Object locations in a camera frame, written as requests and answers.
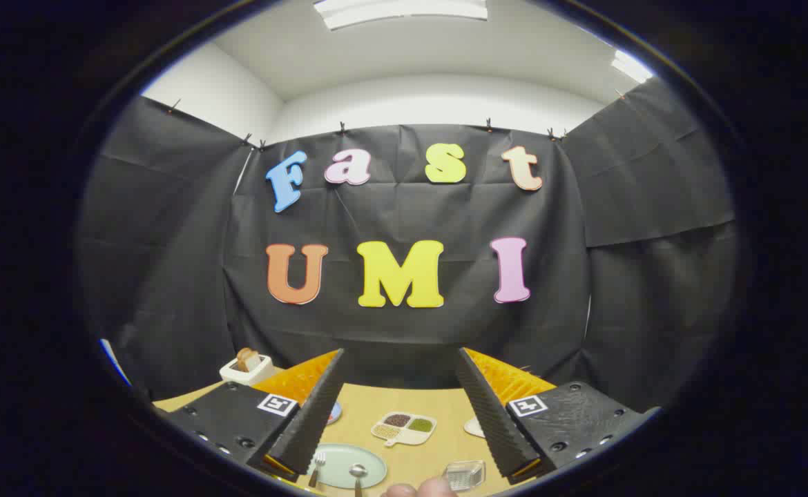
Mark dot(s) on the long ceiling light panel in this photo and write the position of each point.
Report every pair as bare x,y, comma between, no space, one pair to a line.
404,10

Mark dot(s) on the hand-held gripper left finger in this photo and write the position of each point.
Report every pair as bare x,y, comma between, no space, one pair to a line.
311,421

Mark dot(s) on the white toaster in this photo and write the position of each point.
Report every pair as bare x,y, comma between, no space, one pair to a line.
257,376

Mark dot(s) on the white divided dish with beans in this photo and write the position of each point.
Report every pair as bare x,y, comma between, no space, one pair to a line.
404,437

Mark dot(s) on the blue plate with food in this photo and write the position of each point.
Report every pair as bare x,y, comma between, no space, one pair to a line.
335,413

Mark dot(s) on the small ceiling light panel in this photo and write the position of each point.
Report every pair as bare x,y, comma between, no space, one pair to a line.
630,67

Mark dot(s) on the light green plate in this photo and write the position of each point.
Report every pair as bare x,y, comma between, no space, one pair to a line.
338,471

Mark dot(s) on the clear cutlery drain rack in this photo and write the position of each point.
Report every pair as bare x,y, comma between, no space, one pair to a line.
464,475

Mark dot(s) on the white square coaster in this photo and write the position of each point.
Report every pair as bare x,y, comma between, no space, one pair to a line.
474,428

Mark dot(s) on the brown bread slice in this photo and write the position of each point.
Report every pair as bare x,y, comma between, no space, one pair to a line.
246,359

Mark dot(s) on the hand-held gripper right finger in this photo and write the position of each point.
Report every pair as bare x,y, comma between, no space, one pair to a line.
490,421

